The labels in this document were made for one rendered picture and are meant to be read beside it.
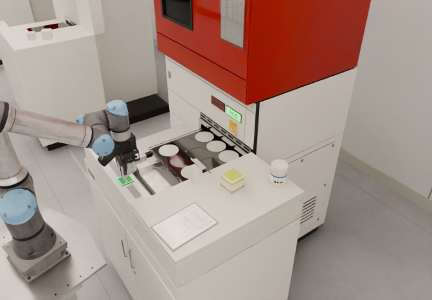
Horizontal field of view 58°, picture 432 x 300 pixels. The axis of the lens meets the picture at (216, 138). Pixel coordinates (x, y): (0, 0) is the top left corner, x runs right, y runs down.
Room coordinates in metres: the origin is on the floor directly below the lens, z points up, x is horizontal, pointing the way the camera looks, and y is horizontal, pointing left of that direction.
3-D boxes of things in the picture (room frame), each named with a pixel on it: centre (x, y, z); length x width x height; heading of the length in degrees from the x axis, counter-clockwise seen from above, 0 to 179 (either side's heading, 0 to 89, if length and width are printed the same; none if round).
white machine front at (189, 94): (1.84, 0.06, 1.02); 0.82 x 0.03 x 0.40; 35
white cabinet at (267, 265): (1.42, 0.17, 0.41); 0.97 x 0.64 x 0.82; 35
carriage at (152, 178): (1.41, 0.29, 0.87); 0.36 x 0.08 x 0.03; 35
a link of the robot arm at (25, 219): (1.00, 0.69, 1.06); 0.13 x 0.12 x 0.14; 28
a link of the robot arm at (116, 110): (1.30, 0.38, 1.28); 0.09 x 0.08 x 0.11; 118
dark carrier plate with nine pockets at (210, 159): (1.58, 0.09, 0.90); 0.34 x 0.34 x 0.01; 35
